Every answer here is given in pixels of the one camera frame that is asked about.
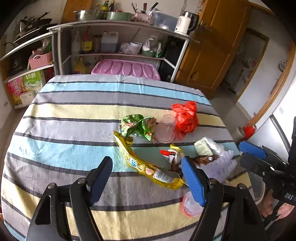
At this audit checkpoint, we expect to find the wooden cutting board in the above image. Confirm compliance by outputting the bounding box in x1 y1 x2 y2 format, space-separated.
61 0 93 24

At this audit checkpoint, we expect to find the pink plastic basket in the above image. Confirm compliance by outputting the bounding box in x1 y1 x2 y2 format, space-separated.
29 51 53 69

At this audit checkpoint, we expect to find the clear plastic storage box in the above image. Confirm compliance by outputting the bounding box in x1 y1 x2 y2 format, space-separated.
151 11 178 32

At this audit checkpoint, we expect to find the brown chocolate wrapper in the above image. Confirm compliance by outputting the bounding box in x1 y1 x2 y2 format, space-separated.
192 155 219 166

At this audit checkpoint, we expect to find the wooden door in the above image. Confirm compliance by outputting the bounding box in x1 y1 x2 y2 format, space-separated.
175 0 250 99

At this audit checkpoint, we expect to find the person's right hand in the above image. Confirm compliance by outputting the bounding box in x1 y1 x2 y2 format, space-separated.
257 189 296 220

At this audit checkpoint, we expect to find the green enamel basin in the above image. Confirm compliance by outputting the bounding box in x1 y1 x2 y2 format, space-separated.
106 11 133 22

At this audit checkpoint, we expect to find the clear plastic cup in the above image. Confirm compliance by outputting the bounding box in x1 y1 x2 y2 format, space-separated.
154 114 176 144

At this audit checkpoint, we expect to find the green snack wrapper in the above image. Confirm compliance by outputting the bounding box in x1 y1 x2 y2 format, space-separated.
119 114 157 142

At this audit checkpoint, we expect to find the black wok pan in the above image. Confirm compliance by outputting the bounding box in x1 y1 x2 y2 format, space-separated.
13 12 57 45

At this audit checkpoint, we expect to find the silver refrigerator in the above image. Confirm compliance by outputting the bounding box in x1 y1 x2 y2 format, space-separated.
248 78 295 163

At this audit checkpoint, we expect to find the yellow gold snack wrapper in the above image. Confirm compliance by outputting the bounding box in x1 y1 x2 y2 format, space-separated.
113 131 185 190

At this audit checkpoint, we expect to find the red plastic bag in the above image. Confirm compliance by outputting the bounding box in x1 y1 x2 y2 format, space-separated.
171 101 199 141

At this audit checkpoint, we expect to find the clear plastic wrapped pack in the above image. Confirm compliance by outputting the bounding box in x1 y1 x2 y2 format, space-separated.
194 137 225 156

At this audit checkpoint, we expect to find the pink utensil holder basket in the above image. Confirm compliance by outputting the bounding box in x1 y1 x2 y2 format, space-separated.
132 13 152 25

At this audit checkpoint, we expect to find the striped towel tablecloth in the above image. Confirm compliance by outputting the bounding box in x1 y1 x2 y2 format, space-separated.
1 75 239 240

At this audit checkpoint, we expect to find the dark sauce bottle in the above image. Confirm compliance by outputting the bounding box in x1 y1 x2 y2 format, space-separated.
81 26 93 54

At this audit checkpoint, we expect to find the red-rimmed clear lid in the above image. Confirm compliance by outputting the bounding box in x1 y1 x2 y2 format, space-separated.
181 191 203 217

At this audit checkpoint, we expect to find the metal kitchen shelf rack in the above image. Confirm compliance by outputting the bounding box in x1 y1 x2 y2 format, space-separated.
0 19 200 110

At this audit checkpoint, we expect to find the pink storage box lid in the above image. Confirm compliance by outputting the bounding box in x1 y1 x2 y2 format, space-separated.
91 59 161 80

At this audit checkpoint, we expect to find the green milk carton box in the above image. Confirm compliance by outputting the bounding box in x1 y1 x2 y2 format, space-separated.
23 70 46 92

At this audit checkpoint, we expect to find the white oil jug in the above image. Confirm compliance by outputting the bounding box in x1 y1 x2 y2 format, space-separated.
100 32 119 53

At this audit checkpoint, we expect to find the red yellow small wrapper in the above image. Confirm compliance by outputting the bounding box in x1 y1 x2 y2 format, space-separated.
160 144 185 177

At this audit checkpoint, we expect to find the white electric kettle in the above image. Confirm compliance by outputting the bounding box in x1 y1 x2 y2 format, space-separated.
174 11 199 35

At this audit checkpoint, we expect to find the steel mixing bowl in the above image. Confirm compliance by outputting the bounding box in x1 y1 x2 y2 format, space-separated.
73 9 104 21

